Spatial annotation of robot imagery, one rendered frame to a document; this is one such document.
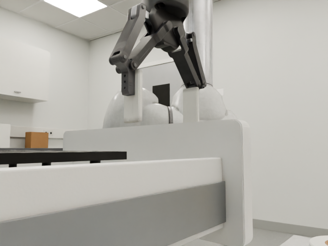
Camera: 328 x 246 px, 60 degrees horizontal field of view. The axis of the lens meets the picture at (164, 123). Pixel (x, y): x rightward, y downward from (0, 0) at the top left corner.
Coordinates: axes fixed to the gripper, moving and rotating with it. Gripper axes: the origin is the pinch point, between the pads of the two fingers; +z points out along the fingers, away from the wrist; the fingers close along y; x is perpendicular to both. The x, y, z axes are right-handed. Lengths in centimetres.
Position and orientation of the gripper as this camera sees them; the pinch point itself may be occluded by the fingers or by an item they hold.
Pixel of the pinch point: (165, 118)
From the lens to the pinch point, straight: 43.5
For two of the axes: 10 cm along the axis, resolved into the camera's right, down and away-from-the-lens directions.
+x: 7.6, -0.6, -6.5
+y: -6.5, -0.7, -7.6
